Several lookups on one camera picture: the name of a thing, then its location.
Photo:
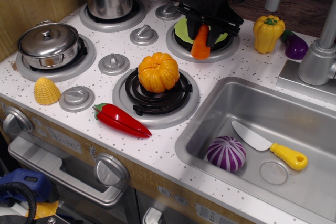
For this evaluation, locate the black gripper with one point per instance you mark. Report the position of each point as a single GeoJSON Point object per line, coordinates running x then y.
{"type": "Point", "coordinates": [217, 14]}

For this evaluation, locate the orange toy carrot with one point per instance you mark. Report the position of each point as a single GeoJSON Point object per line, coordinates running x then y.
{"type": "Point", "coordinates": [200, 50]}

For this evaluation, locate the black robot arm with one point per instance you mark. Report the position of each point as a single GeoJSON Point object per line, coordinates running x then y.
{"type": "Point", "coordinates": [217, 14]}

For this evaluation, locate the green plate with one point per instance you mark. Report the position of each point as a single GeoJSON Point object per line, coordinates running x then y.
{"type": "Point", "coordinates": [181, 32]}

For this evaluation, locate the black rear right burner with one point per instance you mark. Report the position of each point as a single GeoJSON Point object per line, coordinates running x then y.
{"type": "Point", "coordinates": [217, 46]}

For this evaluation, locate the silver stove knob rear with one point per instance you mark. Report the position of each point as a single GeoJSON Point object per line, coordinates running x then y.
{"type": "Point", "coordinates": [167, 12]}

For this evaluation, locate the silver stove knob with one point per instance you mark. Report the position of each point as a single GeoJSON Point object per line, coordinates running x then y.
{"type": "Point", "coordinates": [76, 99]}
{"type": "Point", "coordinates": [167, 12]}
{"type": "Point", "coordinates": [144, 36]}
{"type": "Point", "coordinates": [114, 64]}

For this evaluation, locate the silver stove knob middle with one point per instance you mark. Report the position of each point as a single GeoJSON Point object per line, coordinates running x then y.
{"type": "Point", "coordinates": [144, 36]}

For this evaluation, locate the orange toy pumpkin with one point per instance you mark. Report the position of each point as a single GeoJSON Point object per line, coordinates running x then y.
{"type": "Point", "coordinates": [158, 73]}

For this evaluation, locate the yellow toy bell pepper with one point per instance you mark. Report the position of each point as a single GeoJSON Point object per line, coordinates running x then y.
{"type": "Point", "coordinates": [267, 30]}

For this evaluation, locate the black front coil burner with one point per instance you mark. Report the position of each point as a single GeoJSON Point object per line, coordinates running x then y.
{"type": "Point", "coordinates": [149, 103]}

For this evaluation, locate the purple toy eggplant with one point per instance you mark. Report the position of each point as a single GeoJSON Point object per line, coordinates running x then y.
{"type": "Point", "coordinates": [296, 47]}

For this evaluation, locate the silver stove knob centre left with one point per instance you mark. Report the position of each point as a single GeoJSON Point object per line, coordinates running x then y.
{"type": "Point", "coordinates": [114, 64]}

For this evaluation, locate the purple striped toy onion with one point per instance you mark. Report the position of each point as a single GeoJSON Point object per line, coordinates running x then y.
{"type": "Point", "coordinates": [226, 153]}

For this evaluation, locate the red toy chili pepper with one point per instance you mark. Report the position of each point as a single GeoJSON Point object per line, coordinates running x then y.
{"type": "Point", "coordinates": [119, 120]}

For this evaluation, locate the silver sink basin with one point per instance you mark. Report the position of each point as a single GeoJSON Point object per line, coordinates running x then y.
{"type": "Point", "coordinates": [289, 145]}

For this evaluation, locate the silver stove knob front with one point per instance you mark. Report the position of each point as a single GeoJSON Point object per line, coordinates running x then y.
{"type": "Point", "coordinates": [76, 99]}

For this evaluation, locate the low steel pan with lid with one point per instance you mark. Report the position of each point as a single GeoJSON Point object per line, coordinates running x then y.
{"type": "Point", "coordinates": [49, 45]}

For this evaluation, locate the silver oven dial right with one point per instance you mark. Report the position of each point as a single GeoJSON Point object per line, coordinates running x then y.
{"type": "Point", "coordinates": [109, 171]}

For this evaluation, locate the silver oven dial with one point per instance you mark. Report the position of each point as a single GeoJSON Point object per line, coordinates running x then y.
{"type": "Point", "coordinates": [16, 122]}
{"type": "Point", "coordinates": [109, 171]}

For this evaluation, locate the yellow toy corn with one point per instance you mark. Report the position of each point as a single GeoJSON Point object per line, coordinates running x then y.
{"type": "Point", "coordinates": [46, 92]}

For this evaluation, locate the silver oven dial left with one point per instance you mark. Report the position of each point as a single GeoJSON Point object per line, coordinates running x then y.
{"type": "Point", "coordinates": [16, 122]}

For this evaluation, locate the blue device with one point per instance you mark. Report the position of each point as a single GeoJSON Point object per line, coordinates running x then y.
{"type": "Point", "coordinates": [37, 183]}

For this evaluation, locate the yellow cloth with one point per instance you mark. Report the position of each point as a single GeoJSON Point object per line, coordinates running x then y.
{"type": "Point", "coordinates": [45, 209]}

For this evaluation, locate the yellow handled toy knife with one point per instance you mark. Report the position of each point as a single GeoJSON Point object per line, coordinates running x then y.
{"type": "Point", "coordinates": [294, 159]}

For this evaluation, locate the silver oven door handle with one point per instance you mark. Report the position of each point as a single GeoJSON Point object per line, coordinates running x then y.
{"type": "Point", "coordinates": [41, 160]}

